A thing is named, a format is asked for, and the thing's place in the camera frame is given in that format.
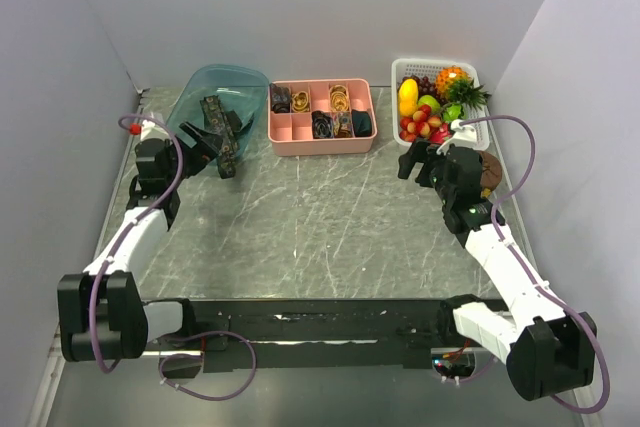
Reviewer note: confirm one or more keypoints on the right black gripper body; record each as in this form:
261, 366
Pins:
443, 190

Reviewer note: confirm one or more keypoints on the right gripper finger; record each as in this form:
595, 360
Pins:
425, 160
407, 162

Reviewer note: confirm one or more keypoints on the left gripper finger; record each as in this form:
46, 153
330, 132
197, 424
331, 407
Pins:
195, 133
210, 159

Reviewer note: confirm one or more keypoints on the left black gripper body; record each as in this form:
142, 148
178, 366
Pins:
194, 159

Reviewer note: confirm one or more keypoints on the dark patterned necktie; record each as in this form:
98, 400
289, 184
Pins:
229, 127

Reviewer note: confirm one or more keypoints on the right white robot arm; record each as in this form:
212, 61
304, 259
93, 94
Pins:
544, 349

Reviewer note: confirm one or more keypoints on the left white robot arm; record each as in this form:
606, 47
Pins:
102, 316

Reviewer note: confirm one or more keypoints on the pink dragon fruit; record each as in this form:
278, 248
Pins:
441, 134

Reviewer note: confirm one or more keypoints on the red cherry bunch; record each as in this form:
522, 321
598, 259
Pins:
419, 126

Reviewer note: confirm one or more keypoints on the brown lidded white jar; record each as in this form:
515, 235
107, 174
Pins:
492, 173

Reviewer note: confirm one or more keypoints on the green leafy vegetable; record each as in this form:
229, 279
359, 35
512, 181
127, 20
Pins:
452, 112

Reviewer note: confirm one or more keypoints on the green apple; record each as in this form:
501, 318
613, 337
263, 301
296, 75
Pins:
429, 104

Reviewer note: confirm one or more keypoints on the teal transparent plastic bin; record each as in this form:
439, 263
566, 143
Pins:
240, 89

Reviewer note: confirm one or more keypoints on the black rolled tie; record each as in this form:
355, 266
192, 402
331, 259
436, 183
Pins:
362, 124

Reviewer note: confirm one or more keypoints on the dark purple grapes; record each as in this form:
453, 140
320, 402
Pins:
425, 86

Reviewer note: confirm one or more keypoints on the yellow mango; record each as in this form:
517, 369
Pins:
407, 97

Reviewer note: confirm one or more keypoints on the orange blue rolled tie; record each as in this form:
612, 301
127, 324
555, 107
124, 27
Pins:
342, 125

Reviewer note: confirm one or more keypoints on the orange pineapple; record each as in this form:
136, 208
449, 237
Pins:
455, 85

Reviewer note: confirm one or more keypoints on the dark brown rolled tie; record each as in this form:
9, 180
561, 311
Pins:
281, 99

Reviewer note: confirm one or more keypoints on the white plastic fruit basket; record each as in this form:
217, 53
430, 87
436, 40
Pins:
425, 67

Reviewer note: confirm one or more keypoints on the dark purple rolled tie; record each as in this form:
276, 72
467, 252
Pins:
321, 125

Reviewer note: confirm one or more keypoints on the yellow patterned rolled tie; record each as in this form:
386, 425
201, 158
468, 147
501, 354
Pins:
339, 98

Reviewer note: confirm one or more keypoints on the pink compartment organizer box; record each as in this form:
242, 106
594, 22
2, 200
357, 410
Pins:
291, 133

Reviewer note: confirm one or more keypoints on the gold rolled tie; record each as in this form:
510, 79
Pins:
300, 102

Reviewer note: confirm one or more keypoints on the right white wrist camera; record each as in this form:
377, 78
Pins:
460, 135

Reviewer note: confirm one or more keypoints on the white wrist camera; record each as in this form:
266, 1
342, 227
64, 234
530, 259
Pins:
460, 135
148, 129

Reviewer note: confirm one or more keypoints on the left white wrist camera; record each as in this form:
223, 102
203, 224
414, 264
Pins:
148, 129

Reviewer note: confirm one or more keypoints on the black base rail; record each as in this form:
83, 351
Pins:
316, 333

